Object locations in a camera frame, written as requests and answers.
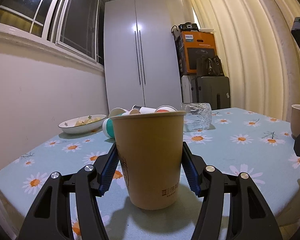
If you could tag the clear glass tumbler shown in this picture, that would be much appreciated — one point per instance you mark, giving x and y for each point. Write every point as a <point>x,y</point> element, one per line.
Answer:
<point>198,116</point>

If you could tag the pink sleeve paper cup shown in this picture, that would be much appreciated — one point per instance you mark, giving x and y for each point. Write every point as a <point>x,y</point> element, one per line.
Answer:
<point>117,111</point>

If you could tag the teal sleeve paper cup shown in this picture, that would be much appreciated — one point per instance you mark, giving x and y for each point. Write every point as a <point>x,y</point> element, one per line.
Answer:
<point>107,125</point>

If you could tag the yellow food pieces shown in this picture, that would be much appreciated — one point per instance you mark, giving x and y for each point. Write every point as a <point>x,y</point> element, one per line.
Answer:
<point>89,120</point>

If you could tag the orange Philips cardboard box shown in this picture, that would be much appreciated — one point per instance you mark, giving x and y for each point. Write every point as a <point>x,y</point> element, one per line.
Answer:
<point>193,45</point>

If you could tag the black camera on box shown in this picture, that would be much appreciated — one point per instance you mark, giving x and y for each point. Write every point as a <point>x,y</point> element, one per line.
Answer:
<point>188,26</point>

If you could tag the white framed window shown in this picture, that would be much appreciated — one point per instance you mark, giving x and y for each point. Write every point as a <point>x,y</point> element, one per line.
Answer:
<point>70,29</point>

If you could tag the white floral bowl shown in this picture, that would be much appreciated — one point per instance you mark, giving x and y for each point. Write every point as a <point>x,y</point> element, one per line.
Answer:
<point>68,126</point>

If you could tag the cream pleated curtain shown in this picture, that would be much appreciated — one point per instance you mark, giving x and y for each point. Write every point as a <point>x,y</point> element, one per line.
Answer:
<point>257,51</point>

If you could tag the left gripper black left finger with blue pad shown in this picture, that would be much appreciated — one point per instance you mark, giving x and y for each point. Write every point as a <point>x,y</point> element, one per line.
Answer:
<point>49,216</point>

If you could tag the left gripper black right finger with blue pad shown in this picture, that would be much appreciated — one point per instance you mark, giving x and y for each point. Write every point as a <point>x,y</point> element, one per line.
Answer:
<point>250,217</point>

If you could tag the blue daisy tablecloth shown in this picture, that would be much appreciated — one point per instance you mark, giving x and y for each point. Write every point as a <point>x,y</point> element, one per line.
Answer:
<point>240,141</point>

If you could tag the brown kraft paper cup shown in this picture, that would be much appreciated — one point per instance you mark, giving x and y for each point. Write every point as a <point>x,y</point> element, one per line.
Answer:
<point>150,148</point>

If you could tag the white suitcase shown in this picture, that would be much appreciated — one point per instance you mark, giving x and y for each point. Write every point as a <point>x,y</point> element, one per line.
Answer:
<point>186,88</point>

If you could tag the black band white paper cup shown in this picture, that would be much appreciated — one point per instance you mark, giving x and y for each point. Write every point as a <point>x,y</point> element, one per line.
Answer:
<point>144,110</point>

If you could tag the dark grey suitcase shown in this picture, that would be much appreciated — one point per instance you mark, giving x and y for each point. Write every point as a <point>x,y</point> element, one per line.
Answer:
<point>214,90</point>

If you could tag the dark brown handbag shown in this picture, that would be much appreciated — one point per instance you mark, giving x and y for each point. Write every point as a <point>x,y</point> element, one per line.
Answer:
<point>209,66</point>

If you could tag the white wardrobe cabinet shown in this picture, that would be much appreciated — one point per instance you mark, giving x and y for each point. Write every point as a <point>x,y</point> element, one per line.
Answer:
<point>140,60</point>

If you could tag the orange sleeve paper cup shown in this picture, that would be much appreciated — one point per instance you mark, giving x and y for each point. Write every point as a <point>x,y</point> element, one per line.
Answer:
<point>165,108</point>

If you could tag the beige ceramic mug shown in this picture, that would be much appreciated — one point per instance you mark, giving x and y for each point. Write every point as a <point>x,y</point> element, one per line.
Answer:
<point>295,121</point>

